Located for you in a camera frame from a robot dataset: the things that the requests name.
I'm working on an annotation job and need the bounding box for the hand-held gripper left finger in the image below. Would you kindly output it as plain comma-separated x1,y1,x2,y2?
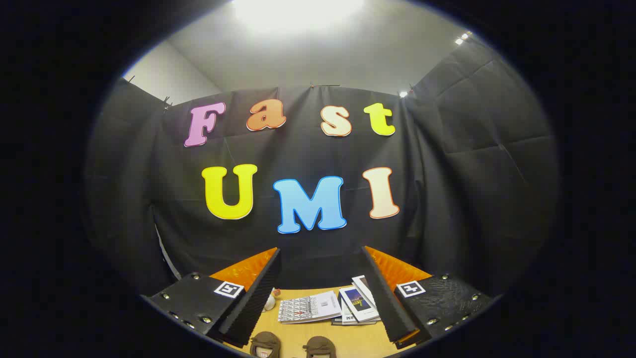
141,247,282,349

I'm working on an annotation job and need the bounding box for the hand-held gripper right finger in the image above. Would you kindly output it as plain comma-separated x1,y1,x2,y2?
361,245,497,349

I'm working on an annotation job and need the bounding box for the brown woolly shoe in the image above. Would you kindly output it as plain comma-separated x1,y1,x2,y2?
249,331,282,358
303,336,337,358

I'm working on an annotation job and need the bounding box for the white duck plush toy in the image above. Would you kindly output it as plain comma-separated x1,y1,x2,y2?
263,288,282,312

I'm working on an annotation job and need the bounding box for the book with blue photo cover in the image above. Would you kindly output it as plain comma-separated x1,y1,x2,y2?
339,286,381,323

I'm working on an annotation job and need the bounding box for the dark cover book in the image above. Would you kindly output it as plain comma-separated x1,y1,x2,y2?
332,313,378,327

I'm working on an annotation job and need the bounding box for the white book with black lettering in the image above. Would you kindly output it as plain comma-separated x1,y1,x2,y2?
339,298,366,325

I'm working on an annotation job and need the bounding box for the grey patterned book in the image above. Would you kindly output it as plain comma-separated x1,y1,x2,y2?
277,291,342,325

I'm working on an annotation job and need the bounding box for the black backdrop cloth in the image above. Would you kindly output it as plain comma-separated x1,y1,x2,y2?
84,42,562,309

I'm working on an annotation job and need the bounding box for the bright ceiling light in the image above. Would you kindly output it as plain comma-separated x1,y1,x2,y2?
233,0,366,28

